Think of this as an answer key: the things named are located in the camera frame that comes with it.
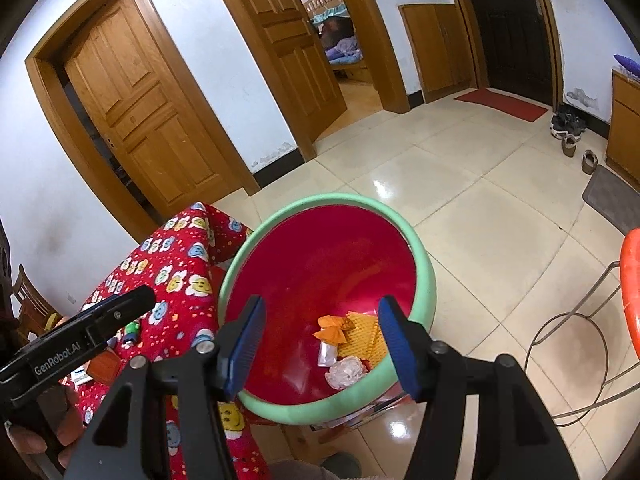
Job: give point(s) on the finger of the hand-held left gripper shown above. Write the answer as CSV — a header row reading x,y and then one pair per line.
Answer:
x,y
122,307

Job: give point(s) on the small green toy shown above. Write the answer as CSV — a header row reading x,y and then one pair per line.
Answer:
x,y
131,332

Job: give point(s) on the orange plastic bag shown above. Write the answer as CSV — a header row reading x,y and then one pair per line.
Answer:
x,y
332,332

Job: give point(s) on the purple cloth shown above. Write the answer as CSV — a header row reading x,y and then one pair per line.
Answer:
x,y
627,62

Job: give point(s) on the person's grey shoe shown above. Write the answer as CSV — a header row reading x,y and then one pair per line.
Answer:
x,y
342,465

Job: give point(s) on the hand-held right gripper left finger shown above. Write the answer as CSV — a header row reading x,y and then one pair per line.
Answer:
x,y
245,347

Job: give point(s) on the red bin with green rim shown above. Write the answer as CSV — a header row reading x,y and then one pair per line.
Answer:
x,y
310,260

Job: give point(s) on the orange stool with metal frame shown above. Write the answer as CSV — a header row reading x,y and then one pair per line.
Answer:
x,y
631,285

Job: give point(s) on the wooden bunk bed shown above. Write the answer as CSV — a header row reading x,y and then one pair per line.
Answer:
x,y
340,40

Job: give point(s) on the person's left hand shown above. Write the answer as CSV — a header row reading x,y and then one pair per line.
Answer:
x,y
37,442

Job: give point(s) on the brown shoe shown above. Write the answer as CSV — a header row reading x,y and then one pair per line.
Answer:
x,y
589,161
568,145

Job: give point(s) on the wooden wall cabinet panel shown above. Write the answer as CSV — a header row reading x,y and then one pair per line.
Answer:
x,y
440,45

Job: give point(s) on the large yellow foam net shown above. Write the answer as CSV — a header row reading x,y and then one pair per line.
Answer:
x,y
365,337

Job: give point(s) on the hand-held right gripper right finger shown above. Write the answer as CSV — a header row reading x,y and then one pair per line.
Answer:
x,y
400,350

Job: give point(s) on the orange cardboard box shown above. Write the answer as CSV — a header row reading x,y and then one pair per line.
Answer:
x,y
105,367

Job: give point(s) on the grey floor mat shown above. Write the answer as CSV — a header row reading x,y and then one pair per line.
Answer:
x,y
612,197

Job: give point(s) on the closed wooden door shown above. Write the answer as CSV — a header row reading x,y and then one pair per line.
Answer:
x,y
145,110

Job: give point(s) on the black entrance door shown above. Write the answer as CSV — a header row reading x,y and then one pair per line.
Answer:
x,y
505,25

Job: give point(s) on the wooden chair with yellow cushion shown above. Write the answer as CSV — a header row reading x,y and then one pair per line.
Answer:
x,y
30,300

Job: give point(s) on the white plastic packet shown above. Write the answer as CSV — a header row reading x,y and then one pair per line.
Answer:
x,y
327,355

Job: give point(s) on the white tissue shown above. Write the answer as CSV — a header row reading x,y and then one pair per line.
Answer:
x,y
345,372

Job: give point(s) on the open wooden door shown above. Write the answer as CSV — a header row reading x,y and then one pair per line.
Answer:
x,y
290,50

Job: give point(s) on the wooden cabinet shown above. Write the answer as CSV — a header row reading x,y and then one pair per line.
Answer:
x,y
625,120

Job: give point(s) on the red smiley printed tablecloth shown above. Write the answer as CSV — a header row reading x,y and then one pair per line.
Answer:
x,y
170,255

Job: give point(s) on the black sneaker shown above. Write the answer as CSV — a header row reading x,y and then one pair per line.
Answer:
x,y
560,124
577,121

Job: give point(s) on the red doormat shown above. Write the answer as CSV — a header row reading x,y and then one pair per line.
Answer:
x,y
500,104

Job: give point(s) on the wooden stool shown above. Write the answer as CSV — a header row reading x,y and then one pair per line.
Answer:
x,y
302,440

